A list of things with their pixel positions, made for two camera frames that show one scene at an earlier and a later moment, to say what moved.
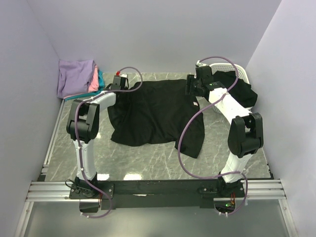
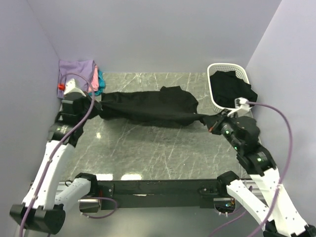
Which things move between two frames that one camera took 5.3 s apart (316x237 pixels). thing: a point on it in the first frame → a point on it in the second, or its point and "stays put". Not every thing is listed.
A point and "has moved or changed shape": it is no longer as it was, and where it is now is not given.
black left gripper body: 126,87 → 87,102
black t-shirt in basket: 241,93 stays put
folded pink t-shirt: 94,84 stays put
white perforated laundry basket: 217,67 stays put
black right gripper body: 194,85 → 224,124
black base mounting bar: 180,193 stays put
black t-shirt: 154,113 has moved or changed shape
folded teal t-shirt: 101,86 stays put
